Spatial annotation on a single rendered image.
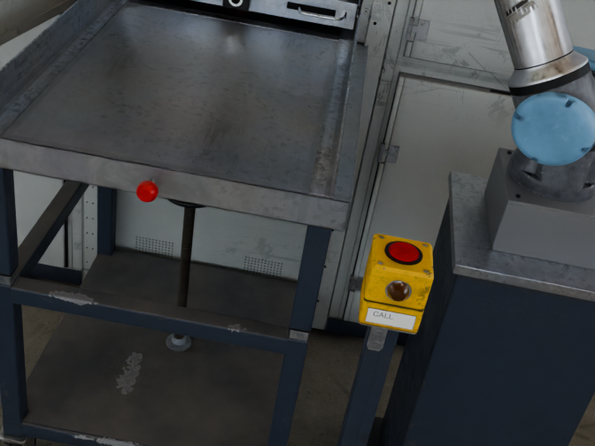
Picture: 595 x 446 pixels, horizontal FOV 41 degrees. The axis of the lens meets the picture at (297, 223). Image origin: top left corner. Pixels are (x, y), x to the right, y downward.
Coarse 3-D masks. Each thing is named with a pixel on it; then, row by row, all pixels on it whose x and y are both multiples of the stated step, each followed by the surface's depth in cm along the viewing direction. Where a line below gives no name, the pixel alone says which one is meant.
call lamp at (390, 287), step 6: (390, 282) 101; (396, 282) 101; (402, 282) 101; (390, 288) 101; (396, 288) 101; (402, 288) 100; (408, 288) 101; (390, 294) 101; (396, 294) 101; (402, 294) 101; (408, 294) 101; (396, 300) 101; (402, 300) 101
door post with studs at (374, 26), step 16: (368, 0) 174; (384, 0) 173; (368, 16) 176; (384, 16) 175; (368, 32) 178; (384, 32) 177; (368, 48) 179; (368, 64) 182; (368, 80) 184; (368, 96) 186; (368, 112) 188; (352, 192) 200; (336, 240) 209; (336, 256) 211; (320, 288) 218; (320, 304) 221; (320, 320) 224
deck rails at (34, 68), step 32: (96, 0) 168; (64, 32) 152; (96, 32) 162; (32, 64) 139; (64, 64) 147; (352, 64) 168; (0, 96) 129; (32, 96) 135; (0, 128) 125; (320, 160) 131; (320, 192) 123
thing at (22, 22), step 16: (0, 0) 153; (16, 0) 158; (32, 0) 164; (48, 0) 169; (64, 0) 176; (0, 16) 155; (16, 16) 160; (32, 16) 165; (48, 16) 166; (0, 32) 156; (16, 32) 156
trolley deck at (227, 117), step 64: (128, 64) 153; (192, 64) 157; (256, 64) 161; (320, 64) 166; (64, 128) 128; (128, 128) 132; (192, 128) 135; (256, 128) 138; (320, 128) 142; (192, 192) 125; (256, 192) 123
